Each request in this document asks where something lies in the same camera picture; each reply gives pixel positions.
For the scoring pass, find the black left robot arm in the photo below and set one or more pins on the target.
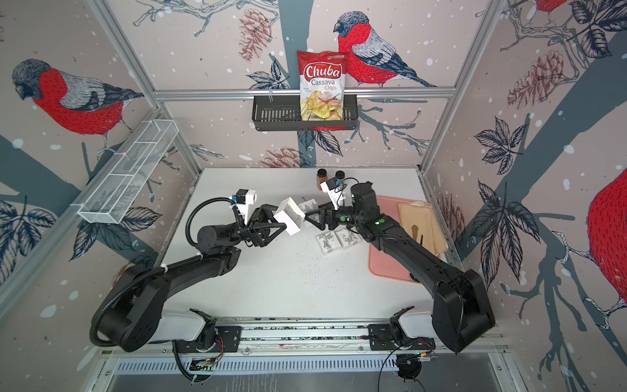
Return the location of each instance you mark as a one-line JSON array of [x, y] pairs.
[[129, 316]]

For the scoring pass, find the pink plastic tray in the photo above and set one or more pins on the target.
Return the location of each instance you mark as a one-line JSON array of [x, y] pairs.
[[379, 263]]

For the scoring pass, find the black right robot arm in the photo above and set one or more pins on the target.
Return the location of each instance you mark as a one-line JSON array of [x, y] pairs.
[[462, 312]]

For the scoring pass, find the black wire wall basket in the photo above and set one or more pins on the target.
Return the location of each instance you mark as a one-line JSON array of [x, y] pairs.
[[282, 114]]

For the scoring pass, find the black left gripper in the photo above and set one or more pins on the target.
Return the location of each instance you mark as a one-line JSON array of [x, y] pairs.
[[257, 233]]

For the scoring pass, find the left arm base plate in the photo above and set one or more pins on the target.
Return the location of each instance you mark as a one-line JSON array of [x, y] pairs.
[[223, 339]]

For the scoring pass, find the Chuba cassava chips bag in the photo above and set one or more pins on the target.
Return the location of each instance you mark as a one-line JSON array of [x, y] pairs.
[[322, 81]]

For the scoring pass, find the wooden cutting board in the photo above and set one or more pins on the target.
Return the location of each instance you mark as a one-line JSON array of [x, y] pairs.
[[422, 214]]

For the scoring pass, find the aluminium mounting rail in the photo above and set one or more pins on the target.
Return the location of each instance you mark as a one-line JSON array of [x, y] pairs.
[[307, 337]]

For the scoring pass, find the white mesh wall shelf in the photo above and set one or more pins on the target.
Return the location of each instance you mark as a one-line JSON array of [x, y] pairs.
[[113, 196]]

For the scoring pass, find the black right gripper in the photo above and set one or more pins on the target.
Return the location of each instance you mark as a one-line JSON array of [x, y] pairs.
[[329, 212]]

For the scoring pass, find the white lift-off lid jewelry box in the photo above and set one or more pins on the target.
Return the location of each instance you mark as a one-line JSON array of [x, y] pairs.
[[347, 238]]

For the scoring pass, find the orange spice jar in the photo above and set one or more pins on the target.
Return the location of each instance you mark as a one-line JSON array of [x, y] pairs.
[[322, 177]]

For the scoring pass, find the white gift box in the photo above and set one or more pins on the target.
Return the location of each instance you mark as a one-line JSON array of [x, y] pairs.
[[290, 214], [328, 242]]

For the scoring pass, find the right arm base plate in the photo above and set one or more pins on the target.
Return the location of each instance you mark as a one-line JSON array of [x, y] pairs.
[[381, 338]]

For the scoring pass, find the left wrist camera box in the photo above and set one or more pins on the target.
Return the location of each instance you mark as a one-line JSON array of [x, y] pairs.
[[245, 200]]

